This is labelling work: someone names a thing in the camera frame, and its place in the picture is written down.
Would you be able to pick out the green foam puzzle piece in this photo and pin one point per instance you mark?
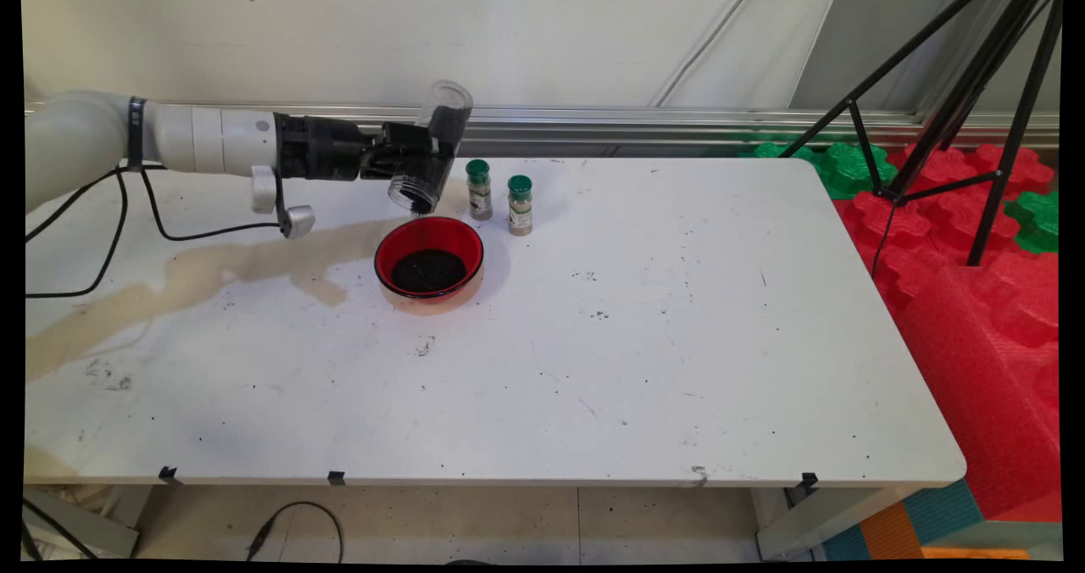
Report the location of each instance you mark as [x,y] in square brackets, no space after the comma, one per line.
[835,175]
[1038,225]

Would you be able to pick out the black tripod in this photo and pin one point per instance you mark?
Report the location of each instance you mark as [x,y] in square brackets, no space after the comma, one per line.
[1009,132]

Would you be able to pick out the aluminium wall rail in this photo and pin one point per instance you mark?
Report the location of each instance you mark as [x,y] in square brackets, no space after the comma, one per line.
[593,124]

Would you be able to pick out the red foam puzzle mat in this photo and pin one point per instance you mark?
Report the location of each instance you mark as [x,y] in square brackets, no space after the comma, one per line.
[924,234]

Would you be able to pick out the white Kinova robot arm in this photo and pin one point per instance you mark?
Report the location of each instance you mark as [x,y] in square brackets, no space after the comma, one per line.
[195,141]

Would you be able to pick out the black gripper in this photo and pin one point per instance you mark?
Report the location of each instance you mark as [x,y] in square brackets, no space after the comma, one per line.
[322,149]

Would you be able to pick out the clear plastic jar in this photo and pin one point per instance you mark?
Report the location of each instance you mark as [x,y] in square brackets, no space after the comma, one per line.
[449,98]

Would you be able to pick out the green-capped spice bottle tan contents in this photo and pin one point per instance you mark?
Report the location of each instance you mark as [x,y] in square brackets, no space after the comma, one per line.
[520,213]

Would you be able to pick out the teal and orange foam mat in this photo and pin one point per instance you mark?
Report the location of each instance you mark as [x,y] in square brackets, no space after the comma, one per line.
[941,514]

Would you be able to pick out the grey table leg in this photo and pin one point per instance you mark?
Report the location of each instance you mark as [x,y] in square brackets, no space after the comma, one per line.
[814,526]
[110,539]

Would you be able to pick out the black seed pile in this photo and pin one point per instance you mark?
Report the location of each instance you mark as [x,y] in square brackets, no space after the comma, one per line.
[428,272]

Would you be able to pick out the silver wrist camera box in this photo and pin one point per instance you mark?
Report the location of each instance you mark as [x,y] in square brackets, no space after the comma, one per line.
[298,219]

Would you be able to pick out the red bowl black rim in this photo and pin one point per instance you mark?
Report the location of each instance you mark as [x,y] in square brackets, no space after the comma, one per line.
[407,238]

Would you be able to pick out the green-capped spice bottle dark label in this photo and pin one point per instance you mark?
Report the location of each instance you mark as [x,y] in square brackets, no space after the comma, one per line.
[480,200]

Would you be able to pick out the red foam block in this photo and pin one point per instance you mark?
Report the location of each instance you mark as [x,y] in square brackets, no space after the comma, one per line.
[992,386]

